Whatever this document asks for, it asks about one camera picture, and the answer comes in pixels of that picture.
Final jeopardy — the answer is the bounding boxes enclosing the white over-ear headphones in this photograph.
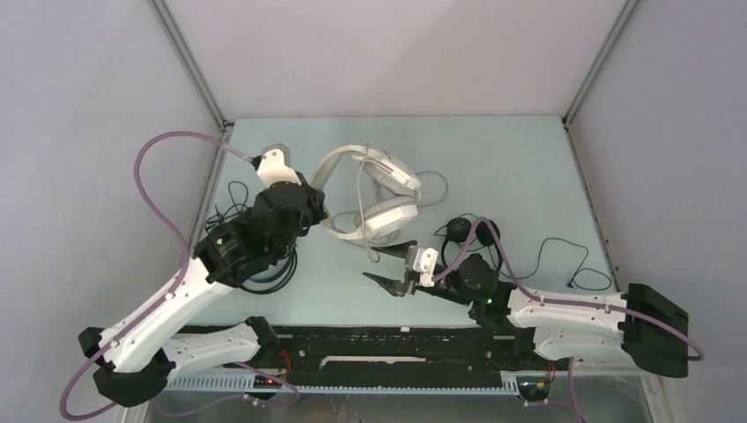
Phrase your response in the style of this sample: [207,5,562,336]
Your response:
[310,143,423,242]

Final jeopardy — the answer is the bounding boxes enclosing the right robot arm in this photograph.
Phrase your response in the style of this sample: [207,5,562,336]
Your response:
[365,241,691,378]

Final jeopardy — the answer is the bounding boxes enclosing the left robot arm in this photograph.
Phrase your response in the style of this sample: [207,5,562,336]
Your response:
[78,180,327,407]

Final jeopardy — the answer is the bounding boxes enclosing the black on-ear headphones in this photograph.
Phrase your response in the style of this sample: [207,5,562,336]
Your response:
[437,212,613,292]

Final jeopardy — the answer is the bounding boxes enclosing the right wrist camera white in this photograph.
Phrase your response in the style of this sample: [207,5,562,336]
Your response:
[403,245,439,288]

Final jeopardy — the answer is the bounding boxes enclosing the black headphones with blue cable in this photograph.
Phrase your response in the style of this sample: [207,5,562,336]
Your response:
[203,181,300,296]

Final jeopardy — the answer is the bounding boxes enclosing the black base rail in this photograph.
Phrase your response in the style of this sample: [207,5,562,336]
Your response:
[248,325,568,390]

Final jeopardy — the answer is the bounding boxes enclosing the white cable duct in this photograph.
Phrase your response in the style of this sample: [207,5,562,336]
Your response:
[169,373,527,397]

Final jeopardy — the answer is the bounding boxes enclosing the right aluminium frame post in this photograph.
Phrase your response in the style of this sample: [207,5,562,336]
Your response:
[561,0,643,291]

